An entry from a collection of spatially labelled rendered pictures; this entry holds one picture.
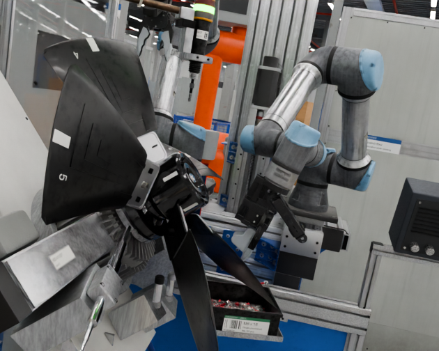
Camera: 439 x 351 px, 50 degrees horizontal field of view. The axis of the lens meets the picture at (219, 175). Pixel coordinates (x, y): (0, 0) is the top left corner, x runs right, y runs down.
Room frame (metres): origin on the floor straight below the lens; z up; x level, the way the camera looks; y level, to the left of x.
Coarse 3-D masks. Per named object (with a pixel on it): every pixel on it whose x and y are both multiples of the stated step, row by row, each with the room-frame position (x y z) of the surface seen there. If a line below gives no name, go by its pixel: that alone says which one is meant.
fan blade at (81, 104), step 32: (64, 96) 0.63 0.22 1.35; (96, 96) 0.69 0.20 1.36; (64, 128) 0.62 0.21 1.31; (96, 128) 0.68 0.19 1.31; (128, 128) 0.76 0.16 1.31; (64, 160) 0.62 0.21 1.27; (96, 160) 0.68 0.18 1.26; (128, 160) 0.76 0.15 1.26; (64, 192) 0.62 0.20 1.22; (96, 192) 0.69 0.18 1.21; (128, 192) 0.78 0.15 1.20
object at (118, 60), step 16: (48, 48) 0.90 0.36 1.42; (64, 48) 0.92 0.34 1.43; (80, 48) 0.94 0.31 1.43; (112, 48) 1.00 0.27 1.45; (128, 48) 1.04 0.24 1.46; (64, 64) 0.90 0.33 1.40; (80, 64) 0.93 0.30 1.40; (96, 64) 0.95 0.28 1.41; (112, 64) 0.97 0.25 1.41; (128, 64) 1.01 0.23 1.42; (96, 80) 0.93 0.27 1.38; (112, 80) 0.95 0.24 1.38; (128, 80) 0.98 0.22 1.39; (144, 80) 1.01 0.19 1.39; (112, 96) 0.94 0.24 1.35; (128, 96) 0.95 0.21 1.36; (144, 96) 0.98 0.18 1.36; (128, 112) 0.94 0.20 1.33; (144, 112) 0.96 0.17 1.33; (144, 128) 0.94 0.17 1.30
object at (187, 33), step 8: (184, 8) 0.97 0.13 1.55; (176, 16) 0.98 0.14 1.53; (184, 16) 0.97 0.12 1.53; (192, 16) 0.98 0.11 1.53; (176, 24) 0.99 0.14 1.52; (184, 24) 0.96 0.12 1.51; (192, 24) 0.97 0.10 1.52; (184, 32) 0.98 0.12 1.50; (192, 32) 0.98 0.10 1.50; (184, 40) 0.97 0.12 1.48; (184, 48) 0.97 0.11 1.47; (184, 56) 0.98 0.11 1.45; (192, 56) 0.97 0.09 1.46; (200, 56) 0.97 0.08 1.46
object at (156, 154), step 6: (150, 132) 0.95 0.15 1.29; (138, 138) 0.93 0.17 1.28; (144, 138) 0.94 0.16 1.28; (150, 138) 0.94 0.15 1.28; (156, 138) 0.95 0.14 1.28; (144, 144) 0.93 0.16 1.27; (150, 144) 0.94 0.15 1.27; (150, 150) 0.93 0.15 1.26; (156, 150) 0.94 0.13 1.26; (162, 150) 0.94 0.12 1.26; (150, 156) 0.93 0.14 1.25; (156, 156) 0.93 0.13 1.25; (162, 156) 0.94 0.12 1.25; (156, 162) 0.93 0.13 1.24
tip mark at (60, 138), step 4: (56, 132) 0.61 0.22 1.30; (60, 132) 0.61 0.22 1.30; (56, 136) 0.60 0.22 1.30; (60, 136) 0.61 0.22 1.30; (64, 136) 0.62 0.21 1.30; (68, 136) 0.63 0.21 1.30; (56, 140) 0.60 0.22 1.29; (60, 140) 0.61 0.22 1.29; (64, 140) 0.62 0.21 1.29; (68, 140) 0.63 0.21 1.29; (60, 144) 0.61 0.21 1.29; (64, 144) 0.62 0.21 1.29; (68, 144) 0.62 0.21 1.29
